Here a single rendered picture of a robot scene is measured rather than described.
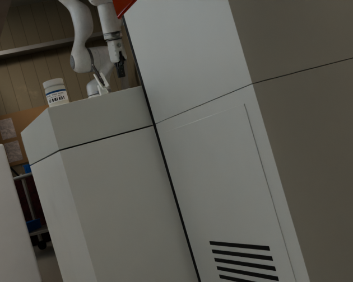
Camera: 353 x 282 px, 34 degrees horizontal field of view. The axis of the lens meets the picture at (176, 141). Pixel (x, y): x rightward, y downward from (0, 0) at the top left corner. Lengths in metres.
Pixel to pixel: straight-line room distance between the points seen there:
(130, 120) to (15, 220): 2.31
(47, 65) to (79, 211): 7.46
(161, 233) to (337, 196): 0.74
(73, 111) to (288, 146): 0.82
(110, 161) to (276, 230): 0.71
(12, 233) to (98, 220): 2.28
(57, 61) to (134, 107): 7.37
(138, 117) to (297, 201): 0.78
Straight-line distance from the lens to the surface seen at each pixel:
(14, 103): 9.16
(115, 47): 2.64
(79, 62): 2.90
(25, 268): 4.26
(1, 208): 4.22
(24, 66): 9.30
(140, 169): 2.04
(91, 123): 2.00
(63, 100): 2.03
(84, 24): 2.97
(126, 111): 2.05
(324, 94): 1.56
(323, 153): 1.53
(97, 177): 1.99
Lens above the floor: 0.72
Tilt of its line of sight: level
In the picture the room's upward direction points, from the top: 16 degrees counter-clockwise
